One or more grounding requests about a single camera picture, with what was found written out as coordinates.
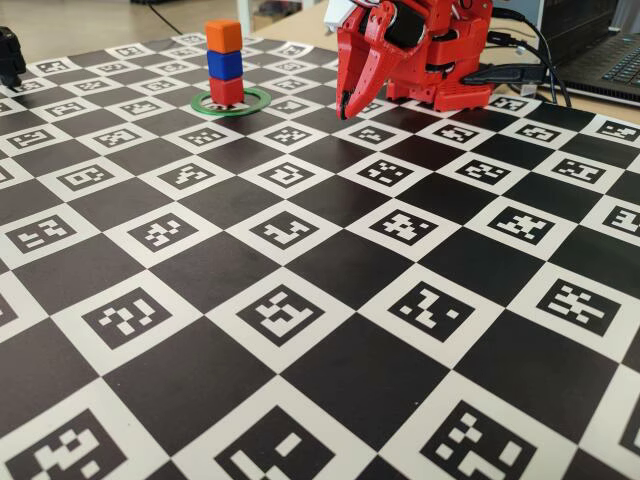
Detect orange cube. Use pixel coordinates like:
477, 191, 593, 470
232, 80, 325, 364
204, 19, 244, 53

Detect black white marker checkerboard mat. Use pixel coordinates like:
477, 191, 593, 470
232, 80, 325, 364
0, 33, 640, 480

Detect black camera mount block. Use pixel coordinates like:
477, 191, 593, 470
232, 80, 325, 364
0, 25, 27, 92

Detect black plug with cable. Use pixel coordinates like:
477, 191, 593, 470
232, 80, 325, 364
460, 63, 546, 86

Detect black usb cable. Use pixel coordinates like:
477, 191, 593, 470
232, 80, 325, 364
492, 8, 572, 107
487, 30, 561, 104

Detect blue cube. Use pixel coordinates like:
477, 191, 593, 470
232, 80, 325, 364
206, 48, 244, 81

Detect black laptop computer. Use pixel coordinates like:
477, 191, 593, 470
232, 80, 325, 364
540, 0, 640, 101

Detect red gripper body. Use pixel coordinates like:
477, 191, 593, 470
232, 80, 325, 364
337, 0, 432, 57

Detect red cube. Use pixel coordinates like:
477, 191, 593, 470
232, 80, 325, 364
208, 75, 245, 106

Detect green plastic ring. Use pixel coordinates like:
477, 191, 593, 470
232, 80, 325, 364
190, 87, 272, 118

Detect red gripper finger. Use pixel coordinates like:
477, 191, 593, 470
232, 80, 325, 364
343, 45, 407, 120
335, 29, 372, 112

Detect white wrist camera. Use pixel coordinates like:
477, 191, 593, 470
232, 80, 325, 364
323, 0, 357, 32

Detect red robot base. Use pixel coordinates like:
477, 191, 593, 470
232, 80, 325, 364
383, 47, 495, 112

